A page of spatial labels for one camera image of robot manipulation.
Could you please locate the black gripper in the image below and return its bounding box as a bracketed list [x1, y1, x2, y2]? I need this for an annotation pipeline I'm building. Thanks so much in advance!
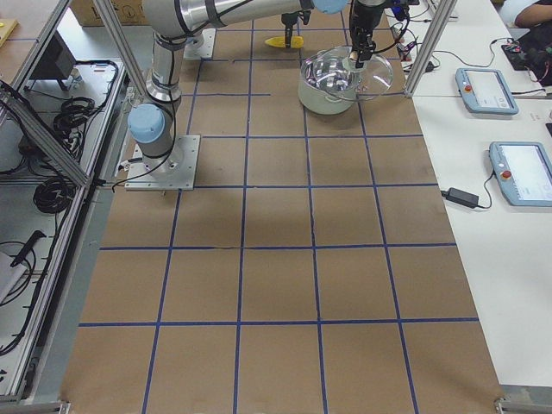
[349, 16, 375, 65]
[280, 11, 311, 47]

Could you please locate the yellow corn cob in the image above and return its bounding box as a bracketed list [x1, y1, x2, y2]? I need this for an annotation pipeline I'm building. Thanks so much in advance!
[264, 35, 304, 49]

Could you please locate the glass pot lid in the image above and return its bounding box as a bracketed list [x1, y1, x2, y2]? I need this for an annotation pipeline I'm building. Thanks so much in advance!
[302, 46, 393, 102]

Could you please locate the person forearm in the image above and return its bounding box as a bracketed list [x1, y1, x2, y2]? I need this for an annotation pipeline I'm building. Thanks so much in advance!
[514, 2, 551, 28]

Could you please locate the pale green steel pot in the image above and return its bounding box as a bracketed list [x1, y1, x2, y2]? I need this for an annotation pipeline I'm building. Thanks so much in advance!
[298, 46, 362, 115]

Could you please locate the upper teach pendant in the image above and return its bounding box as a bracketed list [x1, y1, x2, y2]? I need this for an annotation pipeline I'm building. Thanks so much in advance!
[455, 68, 518, 116]

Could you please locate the teach pendant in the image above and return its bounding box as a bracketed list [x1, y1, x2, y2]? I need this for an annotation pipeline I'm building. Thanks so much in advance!
[455, 68, 518, 116]
[489, 141, 551, 207]

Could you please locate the cardboard box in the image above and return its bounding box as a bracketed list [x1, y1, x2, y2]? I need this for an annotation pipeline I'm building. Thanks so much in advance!
[71, 0, 150, 28]

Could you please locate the black power adapter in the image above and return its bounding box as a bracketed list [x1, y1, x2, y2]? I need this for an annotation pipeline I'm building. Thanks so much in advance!
[441, 187, 479, 209]

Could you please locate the lower teach pendant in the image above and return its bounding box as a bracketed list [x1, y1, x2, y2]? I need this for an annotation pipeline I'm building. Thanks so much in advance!
[489, 141, 551, 207]

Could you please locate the black monitor box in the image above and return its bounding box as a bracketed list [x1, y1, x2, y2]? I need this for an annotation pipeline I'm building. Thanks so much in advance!
[30, 31, 77, 91]

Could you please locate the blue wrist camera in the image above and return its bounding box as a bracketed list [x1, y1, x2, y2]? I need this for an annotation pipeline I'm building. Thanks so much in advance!
[391, 0, 410, 22]

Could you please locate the aluminium frame post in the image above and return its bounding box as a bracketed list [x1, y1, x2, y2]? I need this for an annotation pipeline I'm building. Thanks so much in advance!
[93, 0, 147, 97]
[405, 0, 457, 97]

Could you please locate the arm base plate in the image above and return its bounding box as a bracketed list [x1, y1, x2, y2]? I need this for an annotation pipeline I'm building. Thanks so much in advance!
[183, 28, 216, 60]
[124, 135, 201, 191]

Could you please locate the left aluminium frame post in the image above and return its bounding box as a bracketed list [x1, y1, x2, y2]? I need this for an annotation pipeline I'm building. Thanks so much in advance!
[93, 0, 147, 97]

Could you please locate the aluminium frame diagonal strut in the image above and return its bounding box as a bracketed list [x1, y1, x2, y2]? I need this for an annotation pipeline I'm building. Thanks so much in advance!
[1, 81, 91, 187]

